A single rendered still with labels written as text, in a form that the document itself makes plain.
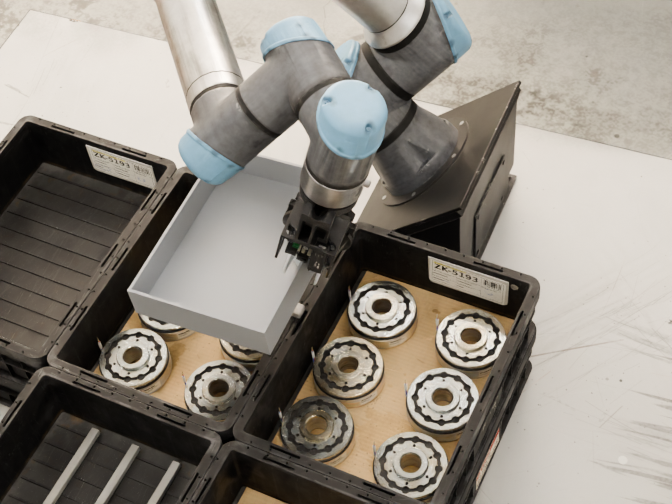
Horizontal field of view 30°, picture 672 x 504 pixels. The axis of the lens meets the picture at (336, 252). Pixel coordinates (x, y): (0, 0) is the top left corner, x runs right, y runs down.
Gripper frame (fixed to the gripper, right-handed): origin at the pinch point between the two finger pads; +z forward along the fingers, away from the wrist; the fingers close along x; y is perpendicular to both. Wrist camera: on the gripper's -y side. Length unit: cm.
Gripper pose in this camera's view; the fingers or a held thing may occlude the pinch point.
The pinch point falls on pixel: (308, 258)
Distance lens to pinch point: 165.0
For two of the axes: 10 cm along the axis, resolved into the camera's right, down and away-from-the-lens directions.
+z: -1.8, 5.2, 8.4
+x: 9.3, 3.7, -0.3
